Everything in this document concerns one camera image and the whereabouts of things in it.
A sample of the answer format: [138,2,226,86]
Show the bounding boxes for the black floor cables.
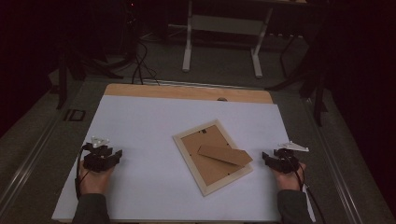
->
[130,39,162,86]

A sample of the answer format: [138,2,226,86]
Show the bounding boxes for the metal floor rail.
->
[302,97,366,224]
[0,117,64,213]

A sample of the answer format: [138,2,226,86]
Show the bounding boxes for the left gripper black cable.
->
[74,144,92,200]

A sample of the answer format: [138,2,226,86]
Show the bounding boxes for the person's left hand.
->
[78,160,115,196]

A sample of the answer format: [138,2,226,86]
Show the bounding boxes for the white table cover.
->
[50,94,318,223]

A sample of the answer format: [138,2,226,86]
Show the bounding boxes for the black metal stand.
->
[265,18,331,128]
[55,46,125,110]

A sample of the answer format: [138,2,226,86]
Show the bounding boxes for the wooden picture frame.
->
[172,119,255,198]

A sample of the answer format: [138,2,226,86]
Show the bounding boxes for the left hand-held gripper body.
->
[82,135,114,174]

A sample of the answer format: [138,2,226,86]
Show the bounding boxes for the person's right hand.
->
[272,161,307,191]

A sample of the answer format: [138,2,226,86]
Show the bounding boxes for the white metal desk frame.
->
[181,0,276,79]

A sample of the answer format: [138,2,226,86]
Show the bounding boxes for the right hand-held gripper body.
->
[273,140,310,175]

